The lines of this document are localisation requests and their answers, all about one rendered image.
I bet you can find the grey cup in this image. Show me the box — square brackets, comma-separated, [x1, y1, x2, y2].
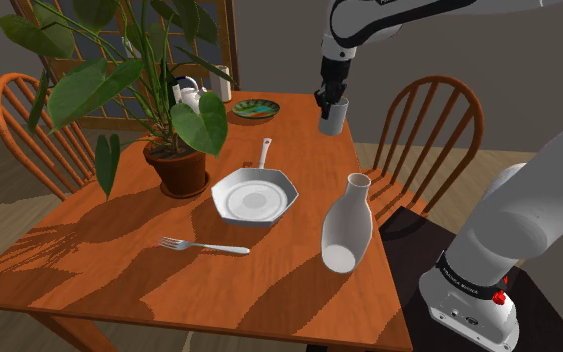
[317, 96, 350, 137]

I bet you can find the colourful patterned plate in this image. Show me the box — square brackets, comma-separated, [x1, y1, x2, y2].
[231, 98, 282, 120]

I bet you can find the white cylinder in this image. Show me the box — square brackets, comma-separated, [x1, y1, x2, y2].
[211, 64, 234, 104]

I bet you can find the wooden lattice window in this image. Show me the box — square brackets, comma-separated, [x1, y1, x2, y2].
[10, 0, 241, 133]

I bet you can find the white frying pan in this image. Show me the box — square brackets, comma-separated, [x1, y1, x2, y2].
[210, 137, 300, 228]

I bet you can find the white vase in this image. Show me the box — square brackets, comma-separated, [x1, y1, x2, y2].
[320, 172, 374, 275]

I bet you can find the white teapot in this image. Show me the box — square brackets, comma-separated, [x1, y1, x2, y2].
[177, 75, 209, 116]

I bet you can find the dark bottle with white label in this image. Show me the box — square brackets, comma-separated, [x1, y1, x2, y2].
[165, 68, 183, 109]

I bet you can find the potted green plant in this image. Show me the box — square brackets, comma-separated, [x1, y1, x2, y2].
[0, 0, 239, 202]

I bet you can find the silver fork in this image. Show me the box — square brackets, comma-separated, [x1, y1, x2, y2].
[158, 236, 251, 256]

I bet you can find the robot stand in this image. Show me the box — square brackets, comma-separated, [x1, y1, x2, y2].
[377, 205, 563, 352]

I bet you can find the wooden table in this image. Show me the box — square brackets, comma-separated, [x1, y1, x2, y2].
[0, 90, 414, 352]

